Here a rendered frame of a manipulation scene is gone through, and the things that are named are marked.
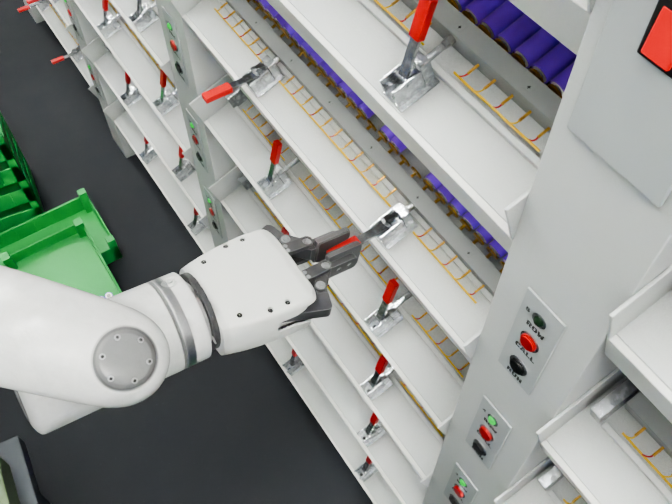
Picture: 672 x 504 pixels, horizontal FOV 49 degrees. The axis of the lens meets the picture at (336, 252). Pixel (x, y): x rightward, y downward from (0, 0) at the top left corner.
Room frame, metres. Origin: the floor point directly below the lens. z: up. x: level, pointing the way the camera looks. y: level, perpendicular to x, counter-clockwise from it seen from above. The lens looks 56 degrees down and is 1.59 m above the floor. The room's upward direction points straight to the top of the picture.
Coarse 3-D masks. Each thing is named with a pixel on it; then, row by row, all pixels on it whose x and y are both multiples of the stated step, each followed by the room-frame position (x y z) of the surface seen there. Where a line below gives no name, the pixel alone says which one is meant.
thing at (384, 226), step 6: (384, 222) 0.45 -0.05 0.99; (372, 228) 0.44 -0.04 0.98; (378, 228) 0.44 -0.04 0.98; (384, 228) 0.44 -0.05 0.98; (360, 234) 0.44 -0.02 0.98; (366, 234) 0.44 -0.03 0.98; (372, 234) 0.44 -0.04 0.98; (378, 234) 0.44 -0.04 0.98; (348, 240) 0.43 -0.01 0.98; (354, 240) 0.43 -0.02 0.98; (360, 240) 0.43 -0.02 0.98; (366, 240) 0.43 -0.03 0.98; (336, 246) 0.42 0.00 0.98
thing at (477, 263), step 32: (256, 32) 0.73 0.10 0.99; (288, 64) 0.67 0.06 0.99; (320, 96) 0.62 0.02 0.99; (320, 128) 0.59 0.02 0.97; (352, 128) 0.57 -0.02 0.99; (352, 160) 0.54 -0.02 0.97; (384, 160) 0.52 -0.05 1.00; (416, 192) 0.48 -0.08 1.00; (448, 224) 0.44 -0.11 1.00; (480, 256) 0.40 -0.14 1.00; (480, 288) 0.37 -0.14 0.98
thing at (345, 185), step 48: (192, 0) 0.82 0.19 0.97; (240, 48) 0.74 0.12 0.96; (288, 96) 0.65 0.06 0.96; (288, 144) 0.60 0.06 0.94; (384, 144) 0.56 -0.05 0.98; (336, 192) 0.51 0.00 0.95; (384, 192) 0.50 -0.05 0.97; (432, 192) 0.49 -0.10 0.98; (432, 240) 0.44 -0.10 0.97; (432, 288) 0.39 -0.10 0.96
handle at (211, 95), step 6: (252, 72) 0.67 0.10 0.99; (240, 78) 0.66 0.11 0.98; (246, 78) 0.66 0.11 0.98; (252, 78) 0.66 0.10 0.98; (222, 84) 0.65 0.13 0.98; (228, 84) 0.65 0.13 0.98; (234, 84) 0.65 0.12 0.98; (240, 84) 0.66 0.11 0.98; (210, 90) 0.64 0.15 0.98; (216, 90) 0.64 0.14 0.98; (222, 90) 0.64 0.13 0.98; (228, 90) 0.64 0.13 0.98; (204, 96) 0.63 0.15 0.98; (210, 96) 0.63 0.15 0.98; (216, 96) 0.64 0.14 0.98; (222, 96) 0.64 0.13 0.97
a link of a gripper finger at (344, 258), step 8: (344, 248) 0.41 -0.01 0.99; (352, 248) 0.41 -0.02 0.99; (360, 248) 0.42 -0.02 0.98; (328, 256) 0.40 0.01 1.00; (336, 256) 0.40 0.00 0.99; (344, 256) 0.41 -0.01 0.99; (352, 256) 0.41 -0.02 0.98; (336, 264) 0.39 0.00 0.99; (344, 264) 0.40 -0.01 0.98; (352, 264) 0.40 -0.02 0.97; (328, 272) 0.38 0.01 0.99; (336, 272) 0.39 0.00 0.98; (320, 280) 0.37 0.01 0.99; (328, 280) 0.38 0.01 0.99; (320, 288) 0.36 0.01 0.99
